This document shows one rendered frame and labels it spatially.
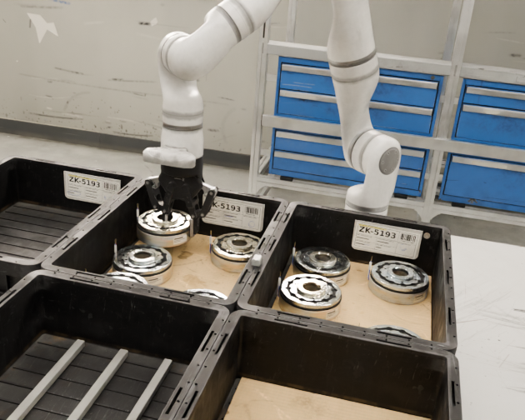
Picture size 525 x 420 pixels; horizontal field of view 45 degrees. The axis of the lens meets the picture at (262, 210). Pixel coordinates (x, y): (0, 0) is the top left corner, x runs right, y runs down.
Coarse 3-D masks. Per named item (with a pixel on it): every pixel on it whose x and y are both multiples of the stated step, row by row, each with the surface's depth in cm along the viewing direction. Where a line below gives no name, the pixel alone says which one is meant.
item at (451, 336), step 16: (288, 208) 119; (320, 208) 121; (336, 208) 121; (416, 224) 117; (432, 224) 117; (272, 240) 107; (448, 240) 112; (448, 256) 106; (256, 272) 96; (448, 272) 101; (448, 288) 96; (240, 304) 88; (448, 304) 92; (304, 320) 86; (320, 320) 86; (448, 320) 91; (384, 336) 84; (400, 336) 84; (448, 336) 85
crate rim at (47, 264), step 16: (128, 192) 120; (224, 192) 124; (240, 192) 124; (112, 208) 113; (96, 224) 107; (272, 224) 112; (80, 240) 102; (64, 272) 92; (80, 272) 93; (144, 288) 90; (160, 288) 90; (240, 288) 92; (224, 304) 88
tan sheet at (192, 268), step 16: (192, 240) 126; (208, 240) 127; (176, 256) 120; (192, 256) 120; (208, 256) 121; (176, 272) 114; (192, 272) 115; (208, 272) 115; (224, 272) 115; (176, 288) 109; (192, 288) 110; (208, 288) 110; (224, 288) 110
